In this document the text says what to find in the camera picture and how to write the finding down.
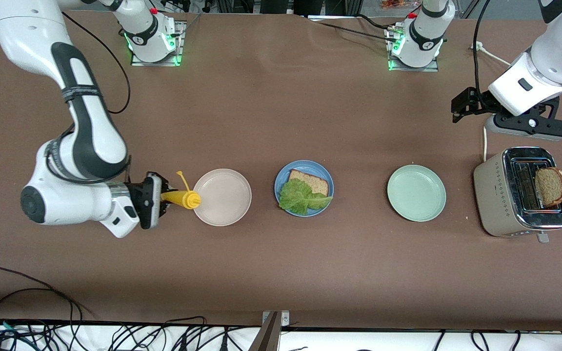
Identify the white round plate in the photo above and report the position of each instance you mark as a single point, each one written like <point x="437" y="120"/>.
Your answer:
<point x="225" y="197"/>

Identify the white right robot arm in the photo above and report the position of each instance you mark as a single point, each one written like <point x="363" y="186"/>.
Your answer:
<point x="22" y="29"/>

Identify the yellow mustard squeeze bottle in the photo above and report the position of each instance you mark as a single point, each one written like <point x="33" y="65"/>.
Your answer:
<point x="183" y="199"/>

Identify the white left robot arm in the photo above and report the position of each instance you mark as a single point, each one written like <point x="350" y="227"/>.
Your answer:
<point x="422" y="34"/>

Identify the blue round plate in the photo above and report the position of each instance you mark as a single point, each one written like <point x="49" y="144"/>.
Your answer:
<point x="322" y="171"/>

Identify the brown bread slice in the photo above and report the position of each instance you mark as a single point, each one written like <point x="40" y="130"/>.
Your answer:
<point x="549" y="187"/>
<point x="315" y="184"/>

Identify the beige chrome toaster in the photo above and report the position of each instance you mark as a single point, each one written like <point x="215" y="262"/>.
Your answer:
<point x="493" y="200"/>

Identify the green round plate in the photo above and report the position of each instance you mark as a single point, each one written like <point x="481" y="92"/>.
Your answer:
<point x="416" y="193"/>

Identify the small metal bracket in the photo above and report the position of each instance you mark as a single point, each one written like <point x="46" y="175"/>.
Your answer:
<point x="286" y="319"/>

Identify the grey camera post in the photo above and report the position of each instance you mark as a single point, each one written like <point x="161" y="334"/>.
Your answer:
<point x="266" y="336"/>

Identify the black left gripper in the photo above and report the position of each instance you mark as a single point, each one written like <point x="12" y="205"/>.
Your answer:
<point x="482" y="102"/>

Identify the orange patterned packet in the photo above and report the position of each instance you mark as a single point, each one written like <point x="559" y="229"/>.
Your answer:
<point x="393" y="4"/>

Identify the green lettuce leaf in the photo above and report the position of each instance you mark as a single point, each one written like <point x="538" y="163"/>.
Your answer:
<point x="298" y="197"/>

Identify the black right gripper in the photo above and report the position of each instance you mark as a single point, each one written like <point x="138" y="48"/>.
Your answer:
<point x="138" y="195"/>

